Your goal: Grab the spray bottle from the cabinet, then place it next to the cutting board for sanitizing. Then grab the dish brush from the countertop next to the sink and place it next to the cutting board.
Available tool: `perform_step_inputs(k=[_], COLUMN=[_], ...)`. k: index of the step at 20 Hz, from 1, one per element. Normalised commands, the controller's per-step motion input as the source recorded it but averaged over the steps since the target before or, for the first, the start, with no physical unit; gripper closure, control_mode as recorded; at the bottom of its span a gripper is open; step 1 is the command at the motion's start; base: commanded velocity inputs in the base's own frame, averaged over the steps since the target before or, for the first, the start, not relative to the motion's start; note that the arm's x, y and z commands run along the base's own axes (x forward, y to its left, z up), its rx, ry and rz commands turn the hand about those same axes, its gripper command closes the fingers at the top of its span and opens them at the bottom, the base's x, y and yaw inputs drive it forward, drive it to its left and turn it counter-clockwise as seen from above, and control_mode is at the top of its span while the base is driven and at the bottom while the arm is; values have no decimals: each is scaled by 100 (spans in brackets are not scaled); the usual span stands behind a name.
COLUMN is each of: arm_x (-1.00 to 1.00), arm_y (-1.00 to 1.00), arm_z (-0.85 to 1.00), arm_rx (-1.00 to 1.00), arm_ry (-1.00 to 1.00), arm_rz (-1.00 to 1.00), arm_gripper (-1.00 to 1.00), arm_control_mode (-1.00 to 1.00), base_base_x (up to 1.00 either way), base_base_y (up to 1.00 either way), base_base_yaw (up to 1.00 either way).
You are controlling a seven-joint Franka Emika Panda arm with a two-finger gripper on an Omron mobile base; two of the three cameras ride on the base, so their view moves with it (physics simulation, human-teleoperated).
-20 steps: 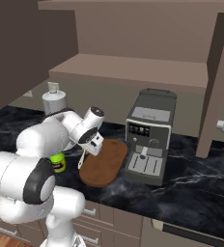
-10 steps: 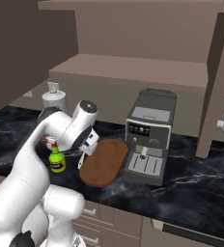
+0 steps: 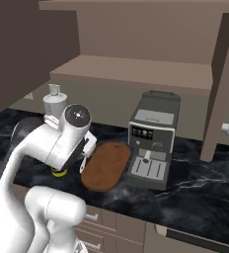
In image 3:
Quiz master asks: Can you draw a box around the grey coffee machine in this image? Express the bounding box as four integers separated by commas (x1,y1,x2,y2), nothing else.
126,90,183,192

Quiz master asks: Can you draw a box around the brown large drawer front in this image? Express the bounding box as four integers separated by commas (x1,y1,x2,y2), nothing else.
73,226,117,253

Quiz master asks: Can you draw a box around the brown dishwasher with dark handle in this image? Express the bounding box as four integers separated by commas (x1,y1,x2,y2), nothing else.
143,221,229,253

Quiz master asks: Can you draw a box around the silver large drawer handle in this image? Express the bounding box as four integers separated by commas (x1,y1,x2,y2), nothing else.
81,240,102,252

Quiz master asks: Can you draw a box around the brown small drawer front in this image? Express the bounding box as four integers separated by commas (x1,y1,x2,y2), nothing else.
81,204,104,229

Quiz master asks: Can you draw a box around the grey bottle with white top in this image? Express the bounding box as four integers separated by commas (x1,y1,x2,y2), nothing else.
41,83,69,125

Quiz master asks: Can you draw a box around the silver small drawer handle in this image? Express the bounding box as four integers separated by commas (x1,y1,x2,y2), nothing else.
84,212,100,222

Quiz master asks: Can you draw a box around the yellow-green dish brush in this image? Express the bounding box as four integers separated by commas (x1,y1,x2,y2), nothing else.
51,167,68,179

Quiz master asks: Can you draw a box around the brown cabinet door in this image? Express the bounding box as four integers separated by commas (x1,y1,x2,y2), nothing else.
199,0,229,163

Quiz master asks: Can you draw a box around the brown open wall cabinet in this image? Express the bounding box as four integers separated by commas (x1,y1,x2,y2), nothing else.
38,0,229,97

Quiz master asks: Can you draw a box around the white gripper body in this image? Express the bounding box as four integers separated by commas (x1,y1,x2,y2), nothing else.
82,130,98,159

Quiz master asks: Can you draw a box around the brown oval cutting board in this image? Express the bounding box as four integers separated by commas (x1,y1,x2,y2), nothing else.
80,141,132,194

